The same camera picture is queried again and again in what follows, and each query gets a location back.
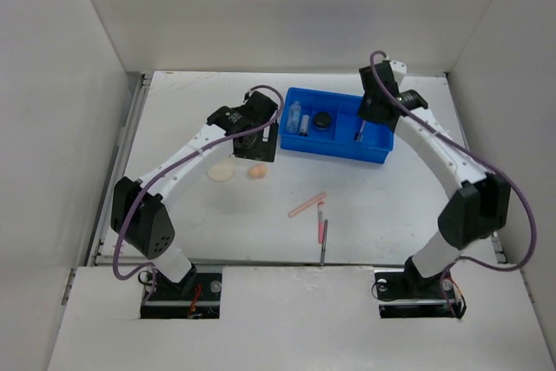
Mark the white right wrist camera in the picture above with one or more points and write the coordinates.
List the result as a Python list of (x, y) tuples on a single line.
[(399, 70)]

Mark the blue plastic organizer tray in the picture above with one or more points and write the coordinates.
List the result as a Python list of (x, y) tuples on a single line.
[(338, 140)]

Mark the peach makeup sponge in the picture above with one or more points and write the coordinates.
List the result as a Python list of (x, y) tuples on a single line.
[(257, 171)]

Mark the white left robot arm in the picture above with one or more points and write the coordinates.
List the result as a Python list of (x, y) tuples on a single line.
[(140, 207)]

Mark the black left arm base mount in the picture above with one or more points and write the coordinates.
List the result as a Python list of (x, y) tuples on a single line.
[(198, 299)]

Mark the grey makeup pen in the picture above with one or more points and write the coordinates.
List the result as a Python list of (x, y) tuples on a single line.
[(324, 239)]

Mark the thin pink brush black tip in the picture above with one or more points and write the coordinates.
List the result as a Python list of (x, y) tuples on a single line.
[(359, 133)]

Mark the aluminium rail right edge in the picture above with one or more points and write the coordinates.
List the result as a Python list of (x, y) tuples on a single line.
[(478, 202)]

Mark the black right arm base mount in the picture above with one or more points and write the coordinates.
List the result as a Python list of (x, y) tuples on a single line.
[(402, 293)]

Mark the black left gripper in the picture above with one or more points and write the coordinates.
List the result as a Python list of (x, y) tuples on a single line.
[(263, 151)]

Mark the round beige powder puff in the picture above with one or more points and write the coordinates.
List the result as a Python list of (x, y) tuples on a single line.
[(222, 171)]

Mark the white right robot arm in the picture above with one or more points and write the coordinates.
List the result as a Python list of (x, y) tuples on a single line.
[(418, 127)]

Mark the beige pink pencil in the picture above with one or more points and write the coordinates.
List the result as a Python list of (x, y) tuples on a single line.
[(309, 203)]

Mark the black round compact jar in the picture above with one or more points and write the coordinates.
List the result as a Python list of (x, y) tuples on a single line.
[(322, 120)]

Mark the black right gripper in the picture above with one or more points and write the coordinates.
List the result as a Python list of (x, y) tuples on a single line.
[(362, 111)]

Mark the clear bottle black cap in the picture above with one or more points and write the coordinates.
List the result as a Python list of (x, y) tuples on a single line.
[(304, 125)]

